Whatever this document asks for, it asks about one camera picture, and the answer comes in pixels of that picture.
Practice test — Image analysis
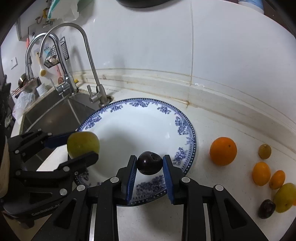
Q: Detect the large orange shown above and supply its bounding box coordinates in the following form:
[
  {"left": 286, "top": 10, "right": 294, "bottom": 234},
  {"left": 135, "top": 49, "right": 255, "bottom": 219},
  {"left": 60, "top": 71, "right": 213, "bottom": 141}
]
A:
[{"left": 209, "top": 137, "right": 237, "bottom": 166}]

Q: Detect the dark plum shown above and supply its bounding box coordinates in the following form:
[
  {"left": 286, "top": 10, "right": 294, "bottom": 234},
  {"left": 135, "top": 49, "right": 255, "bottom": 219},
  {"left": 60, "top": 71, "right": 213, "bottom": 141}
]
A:
[
  {"left": 136, "top": 151, "right": 163, "bottom": 175},
  {"left": 258, "top": 199, "right": 276, "bottom": 219}
]

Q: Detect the small brownish green fruit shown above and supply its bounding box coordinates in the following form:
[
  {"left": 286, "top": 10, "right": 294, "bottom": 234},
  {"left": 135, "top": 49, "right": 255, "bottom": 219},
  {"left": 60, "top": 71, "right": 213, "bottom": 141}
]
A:
[{"left": 258, "top": 144, "right": 272, "bottom": 160}]

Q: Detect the small orange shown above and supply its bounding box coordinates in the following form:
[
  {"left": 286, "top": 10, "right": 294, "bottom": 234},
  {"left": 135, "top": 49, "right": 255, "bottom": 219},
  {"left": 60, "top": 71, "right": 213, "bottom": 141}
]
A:
[
  {"left": 269, "top": 170, "right": 285, "bottom": 190},
  {"left": 252, "top": 162, "right": 271, "bottom": 186}
]

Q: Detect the green apple front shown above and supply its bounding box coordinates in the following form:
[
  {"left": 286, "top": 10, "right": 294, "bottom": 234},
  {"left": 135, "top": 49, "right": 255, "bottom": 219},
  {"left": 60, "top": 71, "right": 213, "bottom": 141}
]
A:
[{"left": 67, "top": 132, "right": 100, "bottom": 159}]

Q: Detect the black frying pan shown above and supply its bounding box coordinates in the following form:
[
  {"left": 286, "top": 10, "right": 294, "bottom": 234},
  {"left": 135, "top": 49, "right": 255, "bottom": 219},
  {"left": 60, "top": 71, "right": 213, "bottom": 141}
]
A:
[{"left": 117, "top": 0, "right": 169, "bottom": 9}]

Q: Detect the thin gooseneck faucet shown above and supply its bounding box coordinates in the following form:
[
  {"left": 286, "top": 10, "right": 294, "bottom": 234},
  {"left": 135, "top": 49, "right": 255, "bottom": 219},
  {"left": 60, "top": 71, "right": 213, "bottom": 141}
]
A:
[{"left": 38, "top": 22, "right": 115, "bottom": 108}]

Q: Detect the steel sink basin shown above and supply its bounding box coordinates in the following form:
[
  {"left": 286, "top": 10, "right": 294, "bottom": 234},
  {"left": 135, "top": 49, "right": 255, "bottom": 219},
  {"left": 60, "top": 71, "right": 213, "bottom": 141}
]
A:
[{"left": 19, "top": 91, "right": 102, "bottom": 171}]

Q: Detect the blue lotion pump bottle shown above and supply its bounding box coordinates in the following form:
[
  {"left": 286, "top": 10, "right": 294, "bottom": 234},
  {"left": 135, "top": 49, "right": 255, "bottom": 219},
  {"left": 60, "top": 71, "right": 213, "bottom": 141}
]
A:
[{"left": 238, "top": 0, "right": 264, "bottom": 14}]

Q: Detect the large kitchen faucet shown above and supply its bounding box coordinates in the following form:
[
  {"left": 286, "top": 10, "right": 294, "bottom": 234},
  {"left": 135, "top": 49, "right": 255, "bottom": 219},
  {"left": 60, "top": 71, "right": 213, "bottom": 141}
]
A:
[{"left": 25, "top": 32, "right": 78, "bottom": 94}]

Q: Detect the blue white porcelain plate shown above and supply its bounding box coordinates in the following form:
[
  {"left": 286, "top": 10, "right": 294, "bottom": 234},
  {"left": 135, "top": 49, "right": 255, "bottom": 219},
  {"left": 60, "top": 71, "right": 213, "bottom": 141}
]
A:
[{"left": 74, "top": 97, "right": 197, "bottom": 207}]

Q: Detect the green apple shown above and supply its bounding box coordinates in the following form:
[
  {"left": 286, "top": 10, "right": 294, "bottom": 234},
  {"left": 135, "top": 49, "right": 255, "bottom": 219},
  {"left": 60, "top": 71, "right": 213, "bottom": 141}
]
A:
[
  {"left": 67, "top": 132, "right": 100, "bottom": 159},
  {"left": 273, "top": 183, "right": 295, "bottom": 213}
]

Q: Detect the black wire basket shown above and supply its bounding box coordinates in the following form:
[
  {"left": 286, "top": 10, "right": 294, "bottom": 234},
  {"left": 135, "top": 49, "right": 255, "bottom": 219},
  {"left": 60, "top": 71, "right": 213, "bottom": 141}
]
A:
[{"left": 44, "top": 37, "right": 69, "bottom": 68}]

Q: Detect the dark plum front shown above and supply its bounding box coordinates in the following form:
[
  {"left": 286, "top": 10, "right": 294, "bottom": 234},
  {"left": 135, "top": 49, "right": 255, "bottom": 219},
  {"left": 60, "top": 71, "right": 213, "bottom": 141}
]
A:
[{"left": 136, "top": 151, "right": 163, "bottom": 175}]

